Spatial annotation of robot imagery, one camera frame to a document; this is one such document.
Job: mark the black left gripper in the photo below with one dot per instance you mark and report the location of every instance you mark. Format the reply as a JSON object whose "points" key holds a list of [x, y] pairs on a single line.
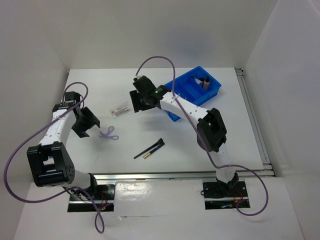
{"points": [[91, 120]]}

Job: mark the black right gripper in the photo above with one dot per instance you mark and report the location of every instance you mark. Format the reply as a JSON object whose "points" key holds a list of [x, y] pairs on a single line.
{"points": [[135, 96]]}

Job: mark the purple eyelash curler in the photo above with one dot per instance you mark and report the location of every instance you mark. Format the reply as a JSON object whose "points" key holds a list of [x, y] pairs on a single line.
{"points": [[109, 134]]}

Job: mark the green gold mascara pencil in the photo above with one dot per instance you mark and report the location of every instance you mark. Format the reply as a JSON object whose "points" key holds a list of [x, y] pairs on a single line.
{"points": [[153, 150]]}

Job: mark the beige foundation bottle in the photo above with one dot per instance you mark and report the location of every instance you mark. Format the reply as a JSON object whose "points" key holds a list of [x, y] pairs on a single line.
{"points": [[206, 83]]}

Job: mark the clear tube black cap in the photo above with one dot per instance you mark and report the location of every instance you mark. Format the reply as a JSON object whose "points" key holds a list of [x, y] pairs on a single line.
{"points": [[200, 81]]}

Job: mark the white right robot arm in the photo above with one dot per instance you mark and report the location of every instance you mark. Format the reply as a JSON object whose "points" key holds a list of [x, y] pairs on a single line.
{"points": [[211, 132]]}

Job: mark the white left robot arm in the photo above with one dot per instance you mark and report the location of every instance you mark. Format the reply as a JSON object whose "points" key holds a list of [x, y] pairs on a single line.
{"points": [[49, 161]]}

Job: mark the black makeup brush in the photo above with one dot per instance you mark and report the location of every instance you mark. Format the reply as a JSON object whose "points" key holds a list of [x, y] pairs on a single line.
{"points": [[160, 141]]}

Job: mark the clear false eyelash case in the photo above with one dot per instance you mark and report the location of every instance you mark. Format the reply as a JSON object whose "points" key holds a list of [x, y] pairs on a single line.
{"points": [[120, 109]]}

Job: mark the blue compartment tray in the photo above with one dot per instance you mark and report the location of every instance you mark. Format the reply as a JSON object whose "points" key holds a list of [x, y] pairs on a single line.
{"points": [[189, 94]]}

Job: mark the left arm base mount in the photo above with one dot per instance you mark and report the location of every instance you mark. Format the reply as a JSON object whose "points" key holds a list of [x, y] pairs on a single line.
{"points": [[103, 198]]}

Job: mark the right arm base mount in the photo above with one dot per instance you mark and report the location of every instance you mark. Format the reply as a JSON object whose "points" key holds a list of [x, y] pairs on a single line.
{"points": [[216, 199]]}

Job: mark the aluminium side rail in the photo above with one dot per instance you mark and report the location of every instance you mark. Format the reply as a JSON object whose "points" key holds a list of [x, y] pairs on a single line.
{"points": [[267, 165]]}

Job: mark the aluminium front rail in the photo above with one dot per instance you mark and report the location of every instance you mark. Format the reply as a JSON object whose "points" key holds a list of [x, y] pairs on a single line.
{"points": [[155, 176]]}

